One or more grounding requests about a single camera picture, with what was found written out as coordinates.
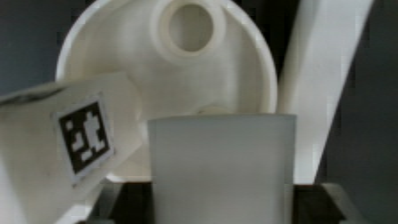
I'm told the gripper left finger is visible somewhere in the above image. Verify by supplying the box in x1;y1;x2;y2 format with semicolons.
87;183;153;224

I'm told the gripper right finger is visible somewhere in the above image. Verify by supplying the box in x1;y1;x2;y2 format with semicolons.
293;183;373;224

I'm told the white stool leg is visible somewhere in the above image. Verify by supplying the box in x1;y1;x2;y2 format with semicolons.
0;73;142;224
149;114;297;224

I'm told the white round stool seat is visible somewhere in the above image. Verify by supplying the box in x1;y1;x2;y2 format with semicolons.
54;0;281;183

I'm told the white right fence bar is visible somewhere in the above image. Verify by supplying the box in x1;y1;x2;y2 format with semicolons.
277;0;375;184

